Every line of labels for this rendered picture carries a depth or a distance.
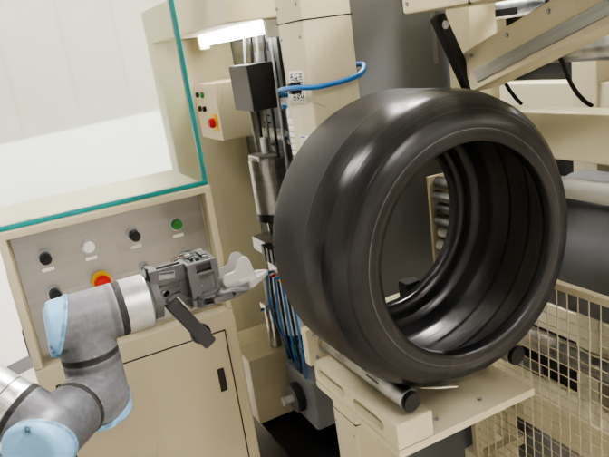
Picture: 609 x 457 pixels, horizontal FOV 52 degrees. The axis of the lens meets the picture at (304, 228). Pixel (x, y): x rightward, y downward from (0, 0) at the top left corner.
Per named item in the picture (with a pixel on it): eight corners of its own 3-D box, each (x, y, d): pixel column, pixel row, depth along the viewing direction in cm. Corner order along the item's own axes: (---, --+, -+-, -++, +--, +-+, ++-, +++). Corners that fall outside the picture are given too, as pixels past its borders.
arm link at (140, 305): (134, 341, 100) (122, 321, 109) (164, 331, 102) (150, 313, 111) (122, 289, 98) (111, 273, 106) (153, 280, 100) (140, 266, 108)
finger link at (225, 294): (252, 284, 108) (203, 298, 104) (253, 292, 108) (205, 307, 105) (242, 277, 112) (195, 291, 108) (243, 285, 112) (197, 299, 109)
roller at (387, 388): (333, 349, 156) (318, 349, 154) (337, 332, 155) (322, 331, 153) (419, 413, 126) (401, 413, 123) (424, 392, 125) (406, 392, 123)
